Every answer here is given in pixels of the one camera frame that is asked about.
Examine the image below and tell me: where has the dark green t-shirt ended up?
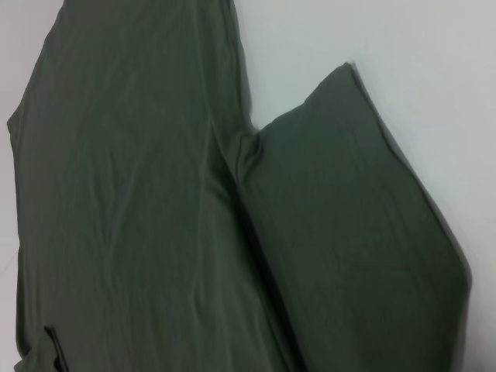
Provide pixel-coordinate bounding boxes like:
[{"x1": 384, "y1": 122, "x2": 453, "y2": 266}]
[{"x1": 5, "y1": 0, "x2": 474, "y2": 372}]

